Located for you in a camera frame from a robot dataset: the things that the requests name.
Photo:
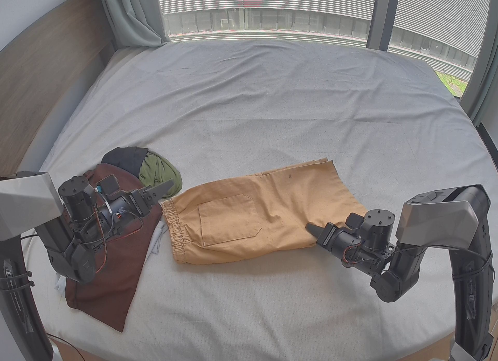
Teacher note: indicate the bed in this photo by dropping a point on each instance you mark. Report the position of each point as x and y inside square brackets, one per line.
[272, 98]

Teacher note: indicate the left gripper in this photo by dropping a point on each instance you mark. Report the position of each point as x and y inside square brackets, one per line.
[124, 207]

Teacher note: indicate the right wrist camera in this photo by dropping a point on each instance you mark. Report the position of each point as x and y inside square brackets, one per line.
[355, 221]

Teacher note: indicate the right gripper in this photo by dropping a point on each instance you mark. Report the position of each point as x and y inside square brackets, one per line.
[338, 241]

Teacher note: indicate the tan shorts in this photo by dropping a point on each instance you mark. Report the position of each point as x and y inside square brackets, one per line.
[272, 204]

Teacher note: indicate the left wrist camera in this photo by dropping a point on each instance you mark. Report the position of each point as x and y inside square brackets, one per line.
[109, 186]

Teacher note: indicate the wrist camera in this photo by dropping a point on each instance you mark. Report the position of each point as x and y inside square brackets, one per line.
[355, 221]
[109, 186]

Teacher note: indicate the brown garment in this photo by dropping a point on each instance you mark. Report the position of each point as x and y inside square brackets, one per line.
[116, 266]

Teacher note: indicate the white garment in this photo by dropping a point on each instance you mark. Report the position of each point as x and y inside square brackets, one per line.
[157, 237]

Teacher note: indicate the green garment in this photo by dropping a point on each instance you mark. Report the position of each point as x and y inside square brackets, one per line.
[155, 172]

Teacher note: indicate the black garment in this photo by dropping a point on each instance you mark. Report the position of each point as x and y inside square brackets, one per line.
[120, 159]

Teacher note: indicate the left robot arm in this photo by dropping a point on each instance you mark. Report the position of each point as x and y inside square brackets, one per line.
[23, 204]

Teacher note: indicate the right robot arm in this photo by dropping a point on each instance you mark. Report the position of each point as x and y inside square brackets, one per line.
[439, 211]

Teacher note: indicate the pale green curtain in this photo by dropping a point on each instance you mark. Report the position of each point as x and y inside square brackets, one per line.
[124, 9]

